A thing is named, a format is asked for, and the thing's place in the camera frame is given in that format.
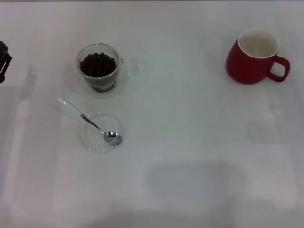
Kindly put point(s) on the small clear glass dish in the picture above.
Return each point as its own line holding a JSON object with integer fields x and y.
{"x": 95, "y": 142}

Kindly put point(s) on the dark coffee beans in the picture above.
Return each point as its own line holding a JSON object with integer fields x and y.
{"x": 97, "y": 65}

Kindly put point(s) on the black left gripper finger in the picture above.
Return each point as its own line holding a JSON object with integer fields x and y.
{"x": 5, "y": 61}
{"x": 2, "y": 45}

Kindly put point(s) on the red mug with white inside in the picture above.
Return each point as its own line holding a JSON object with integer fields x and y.
{"x": 242, "y": 69}

